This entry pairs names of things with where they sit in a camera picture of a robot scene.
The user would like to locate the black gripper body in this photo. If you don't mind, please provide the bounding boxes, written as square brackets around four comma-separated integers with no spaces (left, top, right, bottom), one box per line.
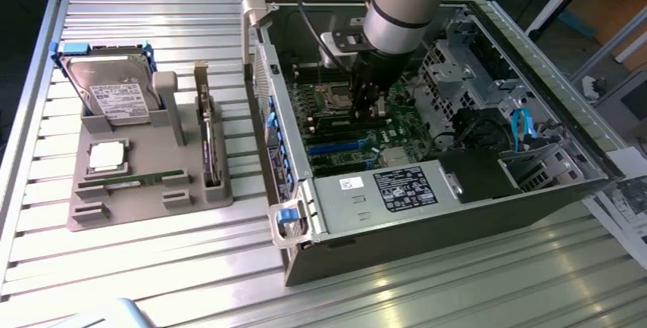
[353,48,415,96]

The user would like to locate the black RAM slot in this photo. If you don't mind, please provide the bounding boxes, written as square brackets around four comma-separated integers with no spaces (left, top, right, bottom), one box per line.
[314,114,390,127]
[309,121,391,135]

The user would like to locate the green RAM stick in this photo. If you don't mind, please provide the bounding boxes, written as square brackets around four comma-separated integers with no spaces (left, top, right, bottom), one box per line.
[79,170,185,189]

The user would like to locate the green motherboard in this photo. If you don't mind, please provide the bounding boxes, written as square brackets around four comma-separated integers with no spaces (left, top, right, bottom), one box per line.
[286,61,437,178]

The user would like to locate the blue expansion slot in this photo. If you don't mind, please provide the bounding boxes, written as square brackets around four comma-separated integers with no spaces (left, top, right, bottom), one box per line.
[307,139,371,157]

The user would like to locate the silver chipset heatsink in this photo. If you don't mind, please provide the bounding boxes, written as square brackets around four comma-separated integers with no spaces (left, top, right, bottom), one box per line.
[381,147,415,168]

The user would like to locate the metal disk bay cage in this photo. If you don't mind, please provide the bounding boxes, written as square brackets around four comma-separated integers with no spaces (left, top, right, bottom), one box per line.
[417,8,536,124]

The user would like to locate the grey power supply with label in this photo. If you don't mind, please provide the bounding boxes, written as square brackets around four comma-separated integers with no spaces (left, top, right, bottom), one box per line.
[311,158,464,235]

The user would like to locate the blue case latch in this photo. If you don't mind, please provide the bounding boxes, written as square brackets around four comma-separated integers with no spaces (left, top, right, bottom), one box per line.
[275,208,299,227]

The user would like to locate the black open PC case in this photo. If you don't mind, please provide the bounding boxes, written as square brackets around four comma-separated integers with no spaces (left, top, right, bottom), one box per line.
[241,0,629,288]

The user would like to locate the white power strip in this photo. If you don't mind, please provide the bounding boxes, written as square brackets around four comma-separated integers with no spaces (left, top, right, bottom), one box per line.
[581,75,608,98]

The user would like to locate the grey parts rack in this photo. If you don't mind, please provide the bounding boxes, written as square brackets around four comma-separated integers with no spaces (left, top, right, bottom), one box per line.
[65,70,237,233]

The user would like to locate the hard disk in blue carrier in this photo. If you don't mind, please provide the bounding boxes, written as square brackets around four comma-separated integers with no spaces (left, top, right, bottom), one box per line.
[50,39,157,127]

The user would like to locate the silver CPU chip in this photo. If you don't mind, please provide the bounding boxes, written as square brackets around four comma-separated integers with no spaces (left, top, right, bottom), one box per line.
[87,140,134,173]

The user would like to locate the white and blue object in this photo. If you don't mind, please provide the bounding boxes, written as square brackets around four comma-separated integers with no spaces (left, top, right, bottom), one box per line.
[45,297,163,328]

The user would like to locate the CPU socket with metal frame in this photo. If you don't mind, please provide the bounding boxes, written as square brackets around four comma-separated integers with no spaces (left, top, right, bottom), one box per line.
[311,83,357,115]

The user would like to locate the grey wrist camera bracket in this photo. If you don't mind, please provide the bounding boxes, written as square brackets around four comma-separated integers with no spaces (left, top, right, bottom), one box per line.
[319,30,377,69]

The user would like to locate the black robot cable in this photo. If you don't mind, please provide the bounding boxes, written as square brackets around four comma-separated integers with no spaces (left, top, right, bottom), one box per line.
[295,0,355,79]

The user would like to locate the blue SATA wire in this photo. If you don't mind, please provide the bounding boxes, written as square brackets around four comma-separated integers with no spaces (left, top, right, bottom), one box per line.
[509,108,540,153]

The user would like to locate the graphics card with metal bracket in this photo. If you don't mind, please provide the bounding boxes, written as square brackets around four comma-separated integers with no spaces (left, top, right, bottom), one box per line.
[194,60,227,188]

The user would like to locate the aluminium desk frame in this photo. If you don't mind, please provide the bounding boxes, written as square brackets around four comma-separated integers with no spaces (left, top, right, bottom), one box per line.
[524,0,647,75]

